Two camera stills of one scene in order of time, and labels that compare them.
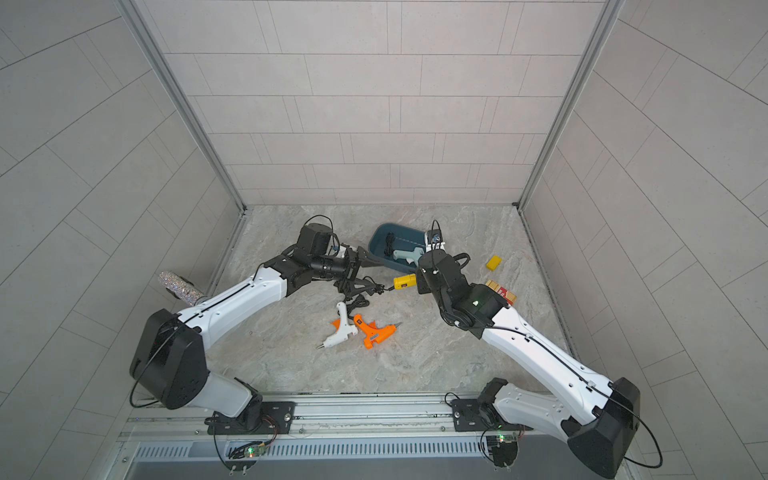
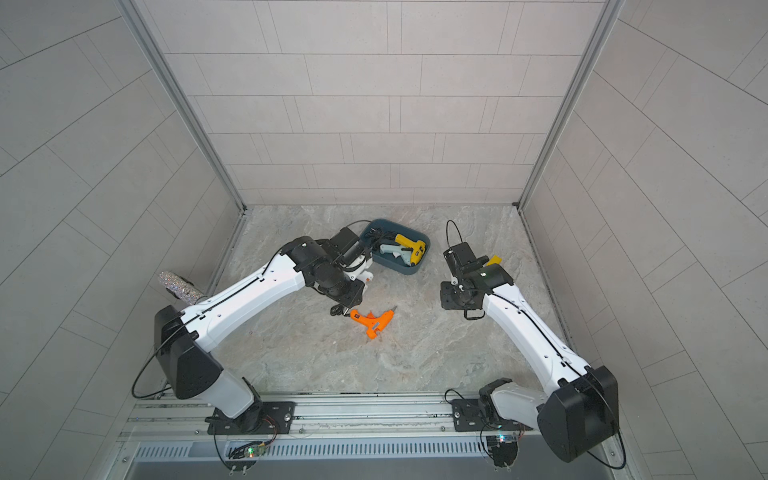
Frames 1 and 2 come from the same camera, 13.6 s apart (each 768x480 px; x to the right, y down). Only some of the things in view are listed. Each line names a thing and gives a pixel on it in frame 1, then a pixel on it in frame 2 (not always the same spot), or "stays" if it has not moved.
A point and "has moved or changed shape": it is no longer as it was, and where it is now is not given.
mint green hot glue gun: [411, 256] has moved or changed shape
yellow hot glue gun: [404, 281] to [418, 248]
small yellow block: [493, 263] stays
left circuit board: [245, 457] stays
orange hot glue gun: [373, 334] has moved or changed shape
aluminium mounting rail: [316, 417] stays
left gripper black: [350, 269] to [353, 298]
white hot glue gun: [346, 330] has moved or changed shape
